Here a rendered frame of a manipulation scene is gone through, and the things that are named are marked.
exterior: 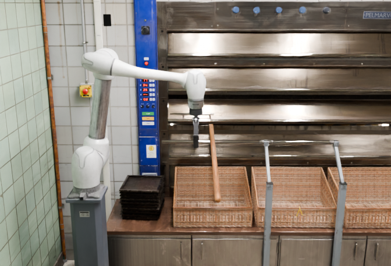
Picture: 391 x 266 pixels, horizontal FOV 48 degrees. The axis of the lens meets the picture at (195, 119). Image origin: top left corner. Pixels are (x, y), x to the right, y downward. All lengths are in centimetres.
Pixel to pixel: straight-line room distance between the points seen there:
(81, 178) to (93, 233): 34
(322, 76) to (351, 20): 45
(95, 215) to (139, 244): 61
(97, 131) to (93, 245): 68
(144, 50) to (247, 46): 75
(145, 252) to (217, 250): 51
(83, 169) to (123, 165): 98
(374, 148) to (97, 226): 217
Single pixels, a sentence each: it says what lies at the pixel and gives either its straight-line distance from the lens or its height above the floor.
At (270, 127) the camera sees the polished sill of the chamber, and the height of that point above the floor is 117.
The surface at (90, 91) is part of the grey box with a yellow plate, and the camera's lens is 337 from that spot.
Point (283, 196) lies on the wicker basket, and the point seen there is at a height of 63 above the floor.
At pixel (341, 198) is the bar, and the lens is 310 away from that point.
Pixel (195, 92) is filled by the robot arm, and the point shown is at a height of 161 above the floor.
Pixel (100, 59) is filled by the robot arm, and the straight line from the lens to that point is 250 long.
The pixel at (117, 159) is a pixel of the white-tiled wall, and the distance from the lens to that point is 355.
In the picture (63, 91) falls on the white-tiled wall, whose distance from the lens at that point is 350.
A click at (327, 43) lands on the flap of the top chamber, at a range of 343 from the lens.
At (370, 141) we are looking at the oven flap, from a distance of 371.
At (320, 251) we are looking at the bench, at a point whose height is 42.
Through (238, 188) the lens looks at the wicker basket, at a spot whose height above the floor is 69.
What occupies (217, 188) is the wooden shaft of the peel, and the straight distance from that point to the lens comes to 222.
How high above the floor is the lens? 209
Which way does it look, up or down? 15 degrees down
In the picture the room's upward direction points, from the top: straight up
